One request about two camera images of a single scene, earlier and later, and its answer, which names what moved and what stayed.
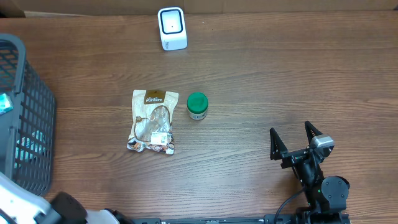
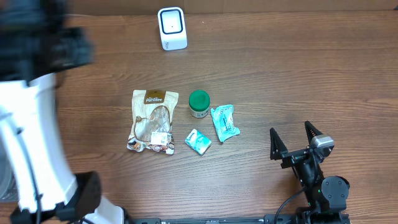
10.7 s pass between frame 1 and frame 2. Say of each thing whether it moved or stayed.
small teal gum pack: moved
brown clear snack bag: stayed
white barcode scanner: stayed
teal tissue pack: moved
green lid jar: stayed
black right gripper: stayed
